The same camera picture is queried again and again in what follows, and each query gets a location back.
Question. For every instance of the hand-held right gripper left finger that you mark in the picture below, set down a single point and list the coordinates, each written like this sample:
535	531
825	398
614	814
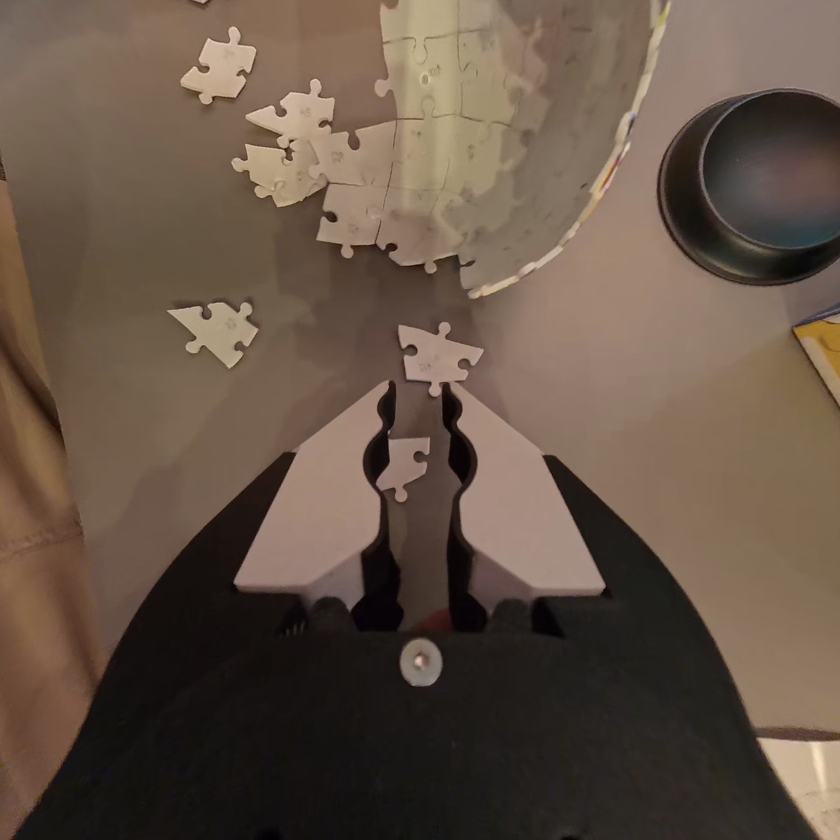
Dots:
308	525

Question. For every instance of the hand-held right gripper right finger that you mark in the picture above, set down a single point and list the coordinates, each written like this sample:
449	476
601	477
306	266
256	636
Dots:
525	525

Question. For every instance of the single white puzzle piece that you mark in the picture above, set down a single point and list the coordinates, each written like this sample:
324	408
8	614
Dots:
436	358

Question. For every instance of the puzzle pieces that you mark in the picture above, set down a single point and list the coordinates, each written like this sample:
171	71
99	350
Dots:
220	331

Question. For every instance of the partly built puzzle ball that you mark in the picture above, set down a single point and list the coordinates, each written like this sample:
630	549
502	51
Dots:
525	131

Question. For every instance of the printed puzzle box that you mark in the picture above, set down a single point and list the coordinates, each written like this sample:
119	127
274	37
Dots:
823	354

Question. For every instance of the black round ball stand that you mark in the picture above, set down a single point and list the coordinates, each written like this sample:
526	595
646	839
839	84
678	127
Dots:
754	190

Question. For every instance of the person's beige clothing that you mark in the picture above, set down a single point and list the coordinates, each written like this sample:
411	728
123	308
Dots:
33	525

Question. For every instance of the folded instruction leaflet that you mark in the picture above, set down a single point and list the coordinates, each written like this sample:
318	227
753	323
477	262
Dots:
804	787

